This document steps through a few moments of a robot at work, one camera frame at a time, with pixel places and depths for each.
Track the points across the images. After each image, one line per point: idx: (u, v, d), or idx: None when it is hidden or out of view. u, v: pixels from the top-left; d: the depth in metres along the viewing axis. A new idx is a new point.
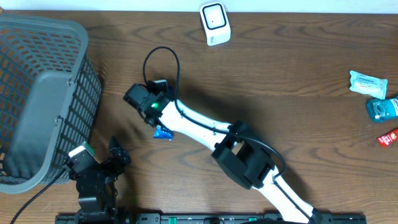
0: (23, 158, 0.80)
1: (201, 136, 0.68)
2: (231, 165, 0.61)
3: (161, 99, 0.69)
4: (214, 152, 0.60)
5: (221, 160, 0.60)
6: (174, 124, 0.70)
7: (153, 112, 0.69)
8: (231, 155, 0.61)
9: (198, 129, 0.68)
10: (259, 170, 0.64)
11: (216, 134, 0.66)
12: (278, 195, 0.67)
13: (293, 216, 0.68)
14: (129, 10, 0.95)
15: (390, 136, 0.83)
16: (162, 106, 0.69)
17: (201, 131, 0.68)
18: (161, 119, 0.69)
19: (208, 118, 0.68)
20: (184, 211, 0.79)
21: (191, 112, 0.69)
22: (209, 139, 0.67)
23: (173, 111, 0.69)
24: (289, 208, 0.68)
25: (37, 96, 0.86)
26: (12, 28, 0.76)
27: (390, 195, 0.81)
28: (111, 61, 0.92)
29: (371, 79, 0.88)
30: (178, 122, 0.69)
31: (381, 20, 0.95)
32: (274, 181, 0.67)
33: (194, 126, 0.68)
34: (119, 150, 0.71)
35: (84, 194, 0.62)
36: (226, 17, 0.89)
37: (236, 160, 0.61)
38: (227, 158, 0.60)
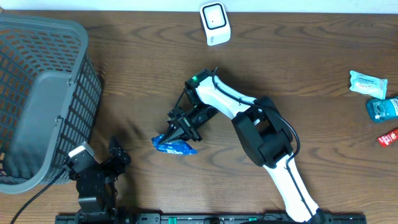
0: (23, 158, 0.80)
1: (227, 106, 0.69)
2: (247, 134, 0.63)
3: (201, 75, 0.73)
4: (236, 117, 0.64)
5: (240, 127, 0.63)
6: (206, 94, 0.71)
7: (191, 81, 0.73)
8: (250, 126, 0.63)
9: (224, 99, 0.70)
10: (275, 150, 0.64)
11: (241, 105, 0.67)
12: (288, 182, 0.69)
13: (298, 209, 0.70)
14: (130, 10, 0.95)
15: (390, 136, 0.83)
16: (201, 79, 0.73)
17: (228, 102, 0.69)
18: (197, 89, 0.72)
19: (237, 93, 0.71)
20: (184, 211, 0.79)
21: (226, 86, 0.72)
22: (234, 108, 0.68)
23: (208, 83, 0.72)
24: (295, 200, 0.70)
25: (37, 96, 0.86)
26: (11, 29, 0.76)
27: (390, 195, 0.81)
28: (111, 61, 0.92)
29: (371, 79, 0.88)
30: (210, 93, 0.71)
31: (381, 20, 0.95)
32: (286, 167, 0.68)
33: (222, 96, 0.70)
34: (119, 150, 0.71)
35: (85, 195, 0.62)
36: (226, 17, 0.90)
37: (254, 132, 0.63)
38: (245, 126, 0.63)
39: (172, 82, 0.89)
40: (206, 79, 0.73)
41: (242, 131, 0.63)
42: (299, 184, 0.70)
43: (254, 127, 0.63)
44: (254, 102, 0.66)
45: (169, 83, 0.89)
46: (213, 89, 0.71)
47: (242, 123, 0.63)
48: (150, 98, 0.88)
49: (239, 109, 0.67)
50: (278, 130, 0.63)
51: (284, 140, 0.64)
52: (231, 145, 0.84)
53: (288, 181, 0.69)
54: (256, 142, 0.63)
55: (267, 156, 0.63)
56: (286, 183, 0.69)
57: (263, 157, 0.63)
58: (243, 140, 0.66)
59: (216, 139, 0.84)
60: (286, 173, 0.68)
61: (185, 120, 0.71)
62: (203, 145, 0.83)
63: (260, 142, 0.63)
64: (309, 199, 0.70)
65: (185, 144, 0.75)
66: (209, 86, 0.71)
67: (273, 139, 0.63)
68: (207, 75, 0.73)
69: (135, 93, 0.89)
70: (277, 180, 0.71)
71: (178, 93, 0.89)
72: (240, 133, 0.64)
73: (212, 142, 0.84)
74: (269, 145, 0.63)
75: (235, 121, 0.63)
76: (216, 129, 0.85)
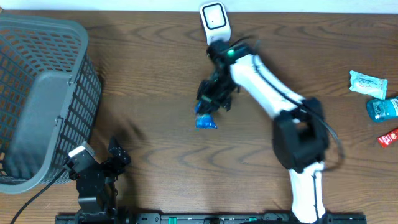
0: (23, 158, 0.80)
1: (268, 97, 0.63)
2: (287, 137, 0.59)
3: (239, 50, 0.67)
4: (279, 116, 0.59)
5: (282, 127, 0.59)
6: (242, 74, 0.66)
7: (227, 56, 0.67)
8: (292, 129, 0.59)
9: (264, 88, 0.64)
10: (310, 157, 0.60)
11: (285, 101, 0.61)
12: (308, 189, 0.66)
13: (305, 210, 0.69)
14: (130, 10, 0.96)
15: (390, 136, 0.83)
16: (238, 54, 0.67)
17: (270, 94, 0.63)
18: (232, 66, 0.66)
19: (282, 84, 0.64)
20: (184, 211, 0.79)
21: (266, 71, 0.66)
22: (276, 102, 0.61)
23: (247, 61, 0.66)
24: (306, 203, 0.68)
25: (37, 96, 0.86)
26: (11, 28, 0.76)
27: (391, 195, 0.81)
28: (111, 61, 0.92)
29: (371, 79, 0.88)
30: (250, 76, 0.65)
31: (381, 20, 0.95)
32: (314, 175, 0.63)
33: (263, 84, 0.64)
34: (119, 150, 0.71)
35: (85, 194, 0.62)
36: (226, 17, 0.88)
37: (295, 134, 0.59)
38: (288, 127, 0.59)
39: (172, 82, 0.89)
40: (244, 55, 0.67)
41: (283, 132, 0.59)
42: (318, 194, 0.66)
43: (296, 129, 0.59)
44: (300, 102, 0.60)
45: (169, 83, 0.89)
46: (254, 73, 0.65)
47: (285, 123, 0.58)
48: (150, 98, 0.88)
49: (283, 105, 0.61)
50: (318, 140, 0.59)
51: (321, 150, 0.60)
52: (231, 145, 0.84)
53: (308, 188, 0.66)
54: (293, 147, 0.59)
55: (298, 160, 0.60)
56: (306, 188, 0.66)
57: (295, 162, 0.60)
58: (278, 137, 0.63)
59: (216, 139, 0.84)
60: (311, 181, 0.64)
61: (205, 98, 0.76)
62: (203, 145, 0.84)
63: (297, 148, 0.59)
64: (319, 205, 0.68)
65: (207, 122, 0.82)
66: (249, 67, 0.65)
67: (310, 146, 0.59)
68: (245, 51, 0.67)
69: (135, 92, 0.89)
70: (297, 183, 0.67)
71: (178, 93, 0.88)
72: (279, 132, 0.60)
73: (212, 142, 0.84)
74: (306, 152, 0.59)
75: (278, 119, 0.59)
76: (216, 129, 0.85)
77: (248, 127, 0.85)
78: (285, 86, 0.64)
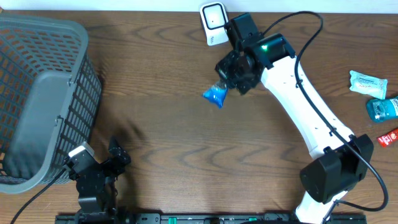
0: (22, 158, 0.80)
1: (312, 127, 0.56)
2: (329, 181, 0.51)
3: (273, 47, 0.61)
4: (326, 158, 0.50)
5: (327, 171, 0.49)
6: (282, 87, 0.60)
7: (260, 54, 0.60)
8: (337, 170, 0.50)
9: (308, 112, 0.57)
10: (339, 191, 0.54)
11: (333, 135, 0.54)
12: (324, 208, 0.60)
13: (311, 218, 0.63)
14: (130, 10, 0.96)
15: (390, 136, 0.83)
16: (272, 52, 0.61)
17: (314, 122, 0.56)
18: (266, 70, 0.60)
19: (328, 112, 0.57)
20: (184, 211, 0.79)
21: (310, 91, 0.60)
22: (320, 135, 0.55)
23: (288, 71, 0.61)
24: (316, 216, 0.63)
25: (37, 96, 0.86)
26: (11, 28, 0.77)
27: (392, 195, 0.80)
28: (111, 61, 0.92)
29: (371, 79, 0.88)
30: (291, 92, 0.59)
31: (380, 20, 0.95)
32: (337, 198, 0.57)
33: (308, 109, 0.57)
34: (120, 150, 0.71)
35: (85, 194, 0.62)
36: (226, 17, 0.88)
37: (336, 176, 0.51)
38: (333, 171, 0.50)
39: (172, 82, 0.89)
40: (281, 59, 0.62)
41: (326, 175, 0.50)
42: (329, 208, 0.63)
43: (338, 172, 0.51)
44: (349, 140, 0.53)
45: (169, 83, 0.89)
46: (295, 88, 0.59)
47: (331, 166, 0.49)
48: (150, 98, 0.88)
49: (329, 140, 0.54)
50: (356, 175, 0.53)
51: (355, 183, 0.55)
52: (231, 144, 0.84)
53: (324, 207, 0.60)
54: (332, 187, 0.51)
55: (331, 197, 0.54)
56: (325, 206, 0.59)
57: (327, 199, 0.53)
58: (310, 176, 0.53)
59: (216, 139, 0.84)
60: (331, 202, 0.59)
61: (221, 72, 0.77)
62: (203, 145, 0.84)
63: (336, 186, 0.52)
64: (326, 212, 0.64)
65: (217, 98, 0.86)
66: (291, 81, 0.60)
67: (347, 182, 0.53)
68: (280, 50, 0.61)
69: (135, 92, 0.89)
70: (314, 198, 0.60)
71: (178, 93, 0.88)
72: (320, 173, 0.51)
73: (212, 142, 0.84)
74: (339, 189, 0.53)
75: (323, 160, 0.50)
76: (216, 129, 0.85)
77: (248, 127, 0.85)
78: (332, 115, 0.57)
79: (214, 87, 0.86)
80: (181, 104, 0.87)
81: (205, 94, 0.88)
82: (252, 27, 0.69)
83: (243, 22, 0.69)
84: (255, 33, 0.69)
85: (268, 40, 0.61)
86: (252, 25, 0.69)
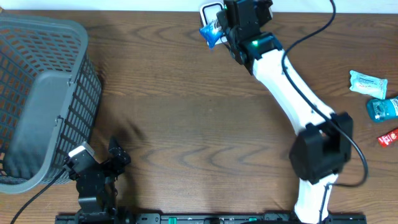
0: (22, 158, 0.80)
1: (295, 107, 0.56)
2: (311, 156, 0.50)
3: (265, 44, 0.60)
4: (305, 131, 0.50)
5: (306, 145, 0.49)
6: (266, 73, 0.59)
7: (250, 49, 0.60)
8: (318, 145, 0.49)
9: (291, 94, 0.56)
10: (327, 171, 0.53)
11: (314, 112, 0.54)
12: (318, 196, 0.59)
13: (308, 215, 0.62)
14: (130, 10, 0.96)
15: (390, 136, 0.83)
16: (263, 48, 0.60)
17: (297, 104, 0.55)
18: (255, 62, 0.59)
19: (312, 93, 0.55)
20: (184, 211, 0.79)
21: (295, 74, 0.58)
22: (303, 114, 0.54)
23: (275, 59, 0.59)
24: (311, 210, 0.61)
25: (37, 96, 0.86)
26: (11, 28, 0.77)
27: (392, 195, 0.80)
28: (110, 61, 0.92)
29: (371, 79, 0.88)
30: (276, 78, 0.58)
31: (380, 20, 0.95)
32: (327, 185, 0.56)
33: (291, 90, 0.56)
34: (119, 150, 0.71)
35: (85, 195, 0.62)
36: None
37: (318, 151, 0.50)
38: (313, 145, 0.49)
39: (172, 82, 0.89)
40: (270, 51, 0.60)
41: (307, 149, 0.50)
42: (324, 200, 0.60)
43: (320, 147, 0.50)
44: (330, 118, 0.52)
45: (169, 83, 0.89)
46: (281, 75, 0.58)
47: (310, 139, 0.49)
48: (150, 98, 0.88)
49: (311, 119, 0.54)
50: (342, 154, 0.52)
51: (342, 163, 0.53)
52: (231, 144, 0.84)
53: (318, 196, 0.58)
54: (316, 164, 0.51)
55: (317, 175, 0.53)
56: (316, 196, 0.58)
57: (313, 178, 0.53)
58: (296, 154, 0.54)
59: (216, 139, 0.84)
60: (322, 190, 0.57)
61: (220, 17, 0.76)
62: (203, 145, 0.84)
63: (320, 165, 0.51)
64: (323, 211, 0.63)
65: (209, 37, 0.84)
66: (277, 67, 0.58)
67: (332, 161, 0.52)
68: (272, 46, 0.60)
69: (135, 92, 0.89)
70: (306, 190, 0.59)
71: (178, 93, 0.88)
72: (301, 147, 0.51)
73: (212, 142, 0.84)
74: (325, 167, 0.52)
75: (303, 134, 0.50)
76: (216, 129, 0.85)
77: (249, 127, 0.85)
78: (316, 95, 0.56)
79: (211, 23, 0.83)
80: (181, 104, 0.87)
81: (205, 94, 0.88)
82: (251, 10, 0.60)
83: (246, 5, 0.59)
84: (252, 20, 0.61)
85: (260, 37, 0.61)
86: (253, 7, 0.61)
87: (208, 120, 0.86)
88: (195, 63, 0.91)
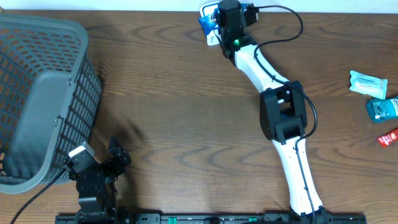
0: (22, 158, 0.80)
1: (260, 79, 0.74)
2: (270, 111, 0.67)
3: (245, 42, 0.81)
4: (265, 91, 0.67)
5: (265, 101, 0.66)
6: (243, 59, 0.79)
7: (234, 46, 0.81)
8: (273, 101, 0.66)
9: (259, 70, 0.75)
10: (288, 130, 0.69)
11: (273, 82, 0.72)
12: (294, 164, 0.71)
13: (300, 200, 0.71)
14: (130, 10, 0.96)
15: (390, 136, 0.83)
16: (243, 45, 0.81)
17: (263, 77, 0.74)
18: (236, 53, 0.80)
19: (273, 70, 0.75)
20: (184, 211, 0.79)
21: (262, 59, 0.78)
22: (266, 83, 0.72)
23: (249, 48, 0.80)
24: (298, 186, 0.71)
25: (37, 96, 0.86)
26: (11, 28, 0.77)
27: (391, 195, 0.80)
28: (111, 61, 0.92)
29: (371, 79, 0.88)
30: (249, 61, 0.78)
31: (380, 20, 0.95)
32: (295, 147, 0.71)
33: (259, 68, 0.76)
34: (119, 150, 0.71)
35: (85, 194, 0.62)
36: None
37: (276, 109, 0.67)
38: (270, 101, 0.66)
39: (172, 82, 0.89)
40: (247, 45, 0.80)
41: (266, 104, 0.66)
42: (304, 172, 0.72)
43: (277, 104, 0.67)
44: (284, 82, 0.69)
45: (169, 83, 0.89)
46: (253, 59, 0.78)
47: (268, 96, 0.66)
48: (150, 98, 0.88)
49: (270, 85, 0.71)
50: (297, 114, 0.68)
51: (299, 123, 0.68)
52: (231, 145, 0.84)
53: (294, 163, 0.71)
54: (273, 118, 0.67)
55: (280, 133, 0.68)
56: (295, 168, 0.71)
57: (275, 133, 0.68)
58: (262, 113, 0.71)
59: (216, 139, 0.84)
60: (294, 155, 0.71)
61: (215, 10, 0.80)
62: (203, 145, 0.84)
63: (278, 119, 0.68)
64: (313, 195, 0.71)
65: (204, 26, 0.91)
66: (249, 55, 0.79)
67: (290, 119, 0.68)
68: (250, 42, 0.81)
69: (135, 92, 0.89)
70: (287, 168, 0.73)
71: (178, 93, 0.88)
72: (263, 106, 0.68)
73: (212, 142, 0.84)
74: (284, 124, 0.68)
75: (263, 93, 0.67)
76: (216, 129, 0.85)
77: (249, 127, 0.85)
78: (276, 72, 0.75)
79: (208, 14, 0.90)
80: (181, 103, 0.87)
81: (205, 94, 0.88)
82: (239, 18, 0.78)
83: (233, 14, 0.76)
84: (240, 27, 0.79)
85: (242, 38, 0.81)
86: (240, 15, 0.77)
87: (208, 120, 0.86)
88: (195, 63, 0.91)
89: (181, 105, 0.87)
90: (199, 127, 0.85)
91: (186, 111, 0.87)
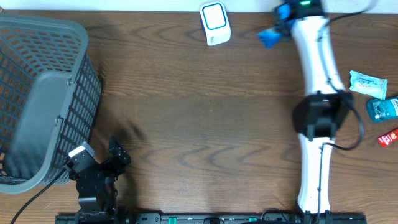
0: (22, 159, 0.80)
1: (315, 71, 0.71)
2: (311, 115, 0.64)
3: (312, 7, 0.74)
4: (313, 96, 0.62)
5: (311, 106, 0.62)
6: (309, 38, 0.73)
7: (300, 9, 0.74)
8: (319, 109, 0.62)
9: (316, 63, 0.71)
10: (319, 130, 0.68)
11: (328, 84, 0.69)
12: (314, 163, 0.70)
13: (308, 199, 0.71)
14: (130, 10, 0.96)
15: (390, 136, 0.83)
16: (310, 10, 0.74)
17: (318, 69, 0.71)
18: (300, 23, 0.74)
19: (333, 68, 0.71)
20: (184, 211, 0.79)
21: (327, 46, 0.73)
22: (319, 81, 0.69)
23: (315, 27, 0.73)
24: (311, 186, 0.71)
25: (37, 96, 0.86)
26: (11, 29, 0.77)
27: (391, 195, 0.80)
28: (110, 61, 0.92)
29: (371, 79, 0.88)
30: (311, 43, 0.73)
31: (380, 20, 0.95)
32: (321, 147, 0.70)
33: (317, 60, 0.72)
34: (120, 151, 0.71)
35: (86, 195, 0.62)
36: (226, 17, 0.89)
37: (317, 114, 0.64)
38: (315, 108, 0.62)
39: (172, 82, 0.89)
40: (317, 18, 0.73)
41: (310, 109, 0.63)
42: (323, 173, 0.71)
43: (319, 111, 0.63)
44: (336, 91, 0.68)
45: (169, 83, 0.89)
46: (316, 43, 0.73)
47: (315, 104, 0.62)
48: (150, 98, 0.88)
49: (323, 86, 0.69)
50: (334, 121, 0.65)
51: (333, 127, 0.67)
52: (231, 145, 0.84)
53: (314, 163, 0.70)
54: (311, 120, 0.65)
55: (311, 132, 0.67)
56: (313, 166, 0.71)
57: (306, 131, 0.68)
58: (301, 107, 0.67)
59: (216, 139, 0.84)
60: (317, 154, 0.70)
61: None
62: (203, 145, 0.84)
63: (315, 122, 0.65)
64: (323, 197, 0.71)
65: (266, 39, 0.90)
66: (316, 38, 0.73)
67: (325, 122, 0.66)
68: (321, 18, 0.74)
69: (135, 93, 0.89)
70: (306, 165, 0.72)
71: (178, 93, 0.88)
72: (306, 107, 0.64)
73: (212, 142, 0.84)
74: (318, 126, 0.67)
75: (311, 98, 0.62)
76: (216, 129, 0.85)
77: (249, 127, 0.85)
78: (334, 71, 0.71)
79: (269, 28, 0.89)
80: (181, 104, 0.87)
81: (205, 94, 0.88)
82: None
83: None
84: None
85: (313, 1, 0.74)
86: None
87: (208, 120, 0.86)
88: (195, 63, 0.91)
89: (181, 105, 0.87)
90: (199, 127, 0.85)
91: (186, 111, 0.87)
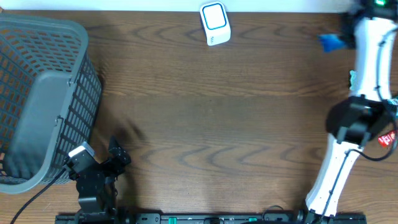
0: (22, 159, 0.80)
1: (367, 73, 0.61)
2: (348, 115, 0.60)
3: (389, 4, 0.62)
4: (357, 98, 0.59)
5: (351, 105, 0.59)
6: (371, 34, 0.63)
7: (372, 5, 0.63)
8: (358, 111, 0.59)
9: (369, 64, 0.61)
10: (351, 136, 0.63)
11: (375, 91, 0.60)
12: (334, 166, 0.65)
13: (316, 198, 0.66)
14: (130, 10, 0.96)
15: (390, 135, 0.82)
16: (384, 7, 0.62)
17: (369, 71, 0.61)
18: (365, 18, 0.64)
19: (385, 75, 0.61)
20: (184, 211, 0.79)
21: (388, 50, 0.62)
22: (367, 85, 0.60)
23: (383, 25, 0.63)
24: (323, 186, 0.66)
25: (37, 96, 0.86)
26: (11, 28, 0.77)
27: (391, 195, 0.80)
28: (111, 61, 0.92)
29: None
30: (372, 41, 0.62)
31: None
32: (347, 152, 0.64)
33: (373, 61, 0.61)
34: (119, 150, 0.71)
35: (85, 195, 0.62)
36: (226, 17, 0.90)
37: (354, 116, 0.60)
38: (355, 109, 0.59)
39: (172, 82, 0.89)
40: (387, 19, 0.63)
41: (349, 109, 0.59)
42: (339, 179, 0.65)
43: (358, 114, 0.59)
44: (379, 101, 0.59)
45: (169, 83, 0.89)
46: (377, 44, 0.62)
47: (356, 104, 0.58)
48: (150, 98, 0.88)
49: (369, 92, 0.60)
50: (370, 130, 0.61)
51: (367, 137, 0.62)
52: (231, 145, 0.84)
53: (335, 166, 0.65)
54: (347, 121, 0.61)
55: (341, 133, 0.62)
56: (333, 168, 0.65)
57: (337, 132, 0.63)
58: (340, 106, 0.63)
59: (216, 139, 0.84)
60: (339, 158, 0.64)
61: None
62: (204, 145, 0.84)
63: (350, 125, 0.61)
64: (333, 203, 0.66)
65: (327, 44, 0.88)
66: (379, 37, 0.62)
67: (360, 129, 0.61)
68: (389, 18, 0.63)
69: (135, 93, 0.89)
70: (326, 165, 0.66)
71: (178, 93, 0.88)
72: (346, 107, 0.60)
73: (212, 142, 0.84)
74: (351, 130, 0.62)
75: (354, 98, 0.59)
76: (216, 129, 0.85)
77: (249, 127, 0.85)
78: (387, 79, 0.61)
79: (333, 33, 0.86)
80: (181, 104, 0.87)
81: (205, 94, 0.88)
82: None
83: None
84: None
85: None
86: None
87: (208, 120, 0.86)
88: (195, 63, 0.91)
89: (181, 105, 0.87)
90: (199, 127, 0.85)
91: (186, 112, 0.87)
